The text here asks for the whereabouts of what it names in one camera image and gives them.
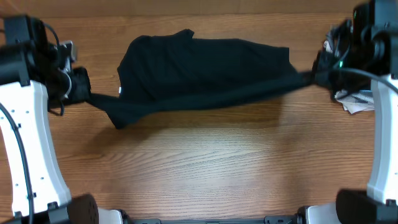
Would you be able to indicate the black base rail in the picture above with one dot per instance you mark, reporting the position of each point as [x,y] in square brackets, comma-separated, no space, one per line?
[214,221]

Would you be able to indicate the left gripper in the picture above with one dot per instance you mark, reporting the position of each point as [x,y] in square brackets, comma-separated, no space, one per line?
[55,104]

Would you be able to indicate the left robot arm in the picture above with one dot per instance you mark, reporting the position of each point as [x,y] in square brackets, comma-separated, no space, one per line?
[37,78]

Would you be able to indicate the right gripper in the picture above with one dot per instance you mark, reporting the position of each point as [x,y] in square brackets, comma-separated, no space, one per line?
[324,63]

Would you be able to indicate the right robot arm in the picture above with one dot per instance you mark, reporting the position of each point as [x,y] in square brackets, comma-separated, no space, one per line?
[360,53]

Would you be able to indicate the black t-shirt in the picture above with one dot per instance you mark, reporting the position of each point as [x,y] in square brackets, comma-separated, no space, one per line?
[180,72]

